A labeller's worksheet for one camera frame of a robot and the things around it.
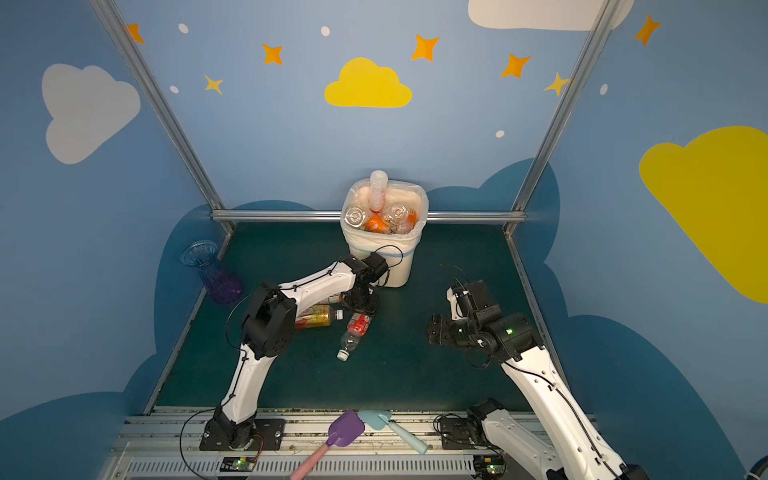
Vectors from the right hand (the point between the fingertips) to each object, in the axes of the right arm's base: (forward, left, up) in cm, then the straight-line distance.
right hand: (440, 329), depth 72 cm
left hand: (+12, +19, -17) cm, 28 cm away
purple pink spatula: (-20, +23, -19) cm, 36 cm away
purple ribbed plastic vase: (+20, +72, -17) cm, 76 cm away
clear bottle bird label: (+27, +24, +11) cm, 38 cm away
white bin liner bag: (+39, +17, +1) cm, 43 cm away
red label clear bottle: (+7, +22, -14) cm, 27 cm away
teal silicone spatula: (-17, +14, -19) cm, 29 cm away
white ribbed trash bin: (+21, +10, 0) cm, 23 cm away
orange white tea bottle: (+35, +19, 0) cm, 40 cm away
